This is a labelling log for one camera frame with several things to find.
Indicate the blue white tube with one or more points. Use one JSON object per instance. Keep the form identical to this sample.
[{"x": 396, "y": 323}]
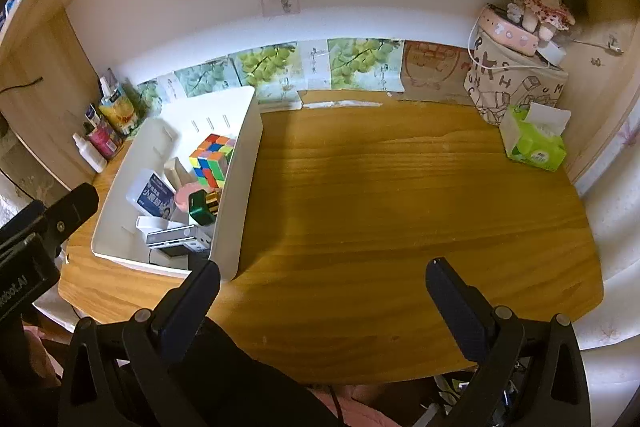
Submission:
[{"x": 91, "y": 114}]

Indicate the grape print paper strip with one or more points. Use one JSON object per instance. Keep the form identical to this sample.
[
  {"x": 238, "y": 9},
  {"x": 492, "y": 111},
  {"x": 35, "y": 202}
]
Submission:
[{"x": 265, "y": 62}]

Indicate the red snack packet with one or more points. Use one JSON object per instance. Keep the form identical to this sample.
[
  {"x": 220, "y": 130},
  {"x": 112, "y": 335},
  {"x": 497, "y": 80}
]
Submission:
[{"x": 105, "y": 139}]

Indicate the pink blanket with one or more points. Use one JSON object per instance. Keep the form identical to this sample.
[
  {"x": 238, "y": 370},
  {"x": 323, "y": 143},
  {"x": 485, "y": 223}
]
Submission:
[{"x": 30, "y": 352}]

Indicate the white instant camera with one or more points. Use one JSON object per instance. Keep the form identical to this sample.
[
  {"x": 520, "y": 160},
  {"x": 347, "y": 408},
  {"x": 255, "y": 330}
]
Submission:
[{"x": 172, "y": 237}]

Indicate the printed fabric storage bin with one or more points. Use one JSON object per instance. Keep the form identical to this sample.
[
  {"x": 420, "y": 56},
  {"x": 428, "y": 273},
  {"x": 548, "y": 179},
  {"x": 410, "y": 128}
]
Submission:
[{"x": 515, "y": 87}]

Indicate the green bottle gold cap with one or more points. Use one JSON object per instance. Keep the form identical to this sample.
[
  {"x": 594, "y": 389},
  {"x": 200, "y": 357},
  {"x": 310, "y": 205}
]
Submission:
[{"x": 200, "y": 208}]

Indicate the white plastic bin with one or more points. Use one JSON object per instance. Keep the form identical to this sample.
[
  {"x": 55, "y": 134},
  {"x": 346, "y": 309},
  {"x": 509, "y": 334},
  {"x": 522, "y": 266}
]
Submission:
[{"x": 245, "y": 167}]

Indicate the brown cartoon poster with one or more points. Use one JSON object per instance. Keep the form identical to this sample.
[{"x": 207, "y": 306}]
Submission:
[{"x": 435, "y": 67}]

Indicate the yellow juice carton pack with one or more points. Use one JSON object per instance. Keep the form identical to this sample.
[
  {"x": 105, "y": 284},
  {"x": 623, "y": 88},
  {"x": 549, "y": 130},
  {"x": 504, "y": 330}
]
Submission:
[{"x": 120, "y": 112}]

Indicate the pink pouch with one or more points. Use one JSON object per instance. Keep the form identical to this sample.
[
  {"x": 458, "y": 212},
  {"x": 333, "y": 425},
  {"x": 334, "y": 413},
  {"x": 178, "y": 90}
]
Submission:
[{"x": 184, "y": 196}]

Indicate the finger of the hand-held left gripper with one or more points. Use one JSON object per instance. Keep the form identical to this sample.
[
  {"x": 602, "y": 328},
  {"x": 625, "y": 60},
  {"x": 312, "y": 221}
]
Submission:
[
  {"x": 22, "y": 219},
  {"x": 75, "y": 207}
]

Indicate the green tissue pack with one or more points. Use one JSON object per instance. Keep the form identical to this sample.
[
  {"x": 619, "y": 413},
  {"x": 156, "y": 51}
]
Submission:
[{"x": 535, "y": 139}]

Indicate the white spray bottle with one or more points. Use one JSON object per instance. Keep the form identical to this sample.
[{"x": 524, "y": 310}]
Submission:
[{"x": 107, "y": 84}]

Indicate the white plastic bottle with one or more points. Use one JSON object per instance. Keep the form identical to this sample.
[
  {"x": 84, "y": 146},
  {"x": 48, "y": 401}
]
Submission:
[{"x": 90, "y": 157}]

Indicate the pink round box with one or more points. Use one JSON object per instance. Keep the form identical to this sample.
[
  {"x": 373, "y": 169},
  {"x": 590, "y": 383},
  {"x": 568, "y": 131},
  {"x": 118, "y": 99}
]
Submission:
[{"x": 507, "y": 29}]

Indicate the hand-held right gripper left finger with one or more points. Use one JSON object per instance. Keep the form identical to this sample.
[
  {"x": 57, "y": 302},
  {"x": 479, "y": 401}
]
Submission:
[{"x": 192, "y": 307}]

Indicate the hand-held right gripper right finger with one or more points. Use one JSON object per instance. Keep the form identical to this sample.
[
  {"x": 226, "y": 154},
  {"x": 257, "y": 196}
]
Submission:
[{"x": 455, "y": 307}]

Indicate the colourful puzzle cube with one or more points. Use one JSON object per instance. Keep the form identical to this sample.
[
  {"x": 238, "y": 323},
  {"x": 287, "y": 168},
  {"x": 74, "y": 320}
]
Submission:
[{"x": 212, "y": 159}]

